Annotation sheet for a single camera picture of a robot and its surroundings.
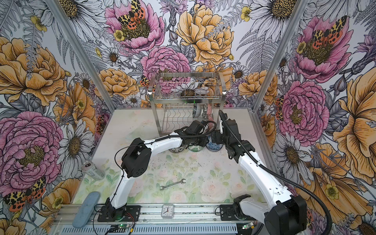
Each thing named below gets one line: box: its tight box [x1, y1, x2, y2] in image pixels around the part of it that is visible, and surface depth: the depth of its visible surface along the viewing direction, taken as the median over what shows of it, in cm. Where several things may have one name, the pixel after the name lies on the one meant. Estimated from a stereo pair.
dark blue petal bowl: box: [192, 103, 204, 118], surface depth 110 cm
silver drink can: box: [81, 161, 106, 181], surface depth 79 cm
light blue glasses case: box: [72, 191, 101, 229], surface depth 75 cm
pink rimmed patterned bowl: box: [206, 103, 214, 121], surface depth 110 cm
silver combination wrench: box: [159, 178, 187, 192], surface depth 85 cm
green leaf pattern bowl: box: [188, 145, 204, 152], surface depth 99 cm
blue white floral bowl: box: [205, 141, 224, 152], surface depth 98 cm
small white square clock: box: [161, 203, 175, 219], surface depth 75 cm
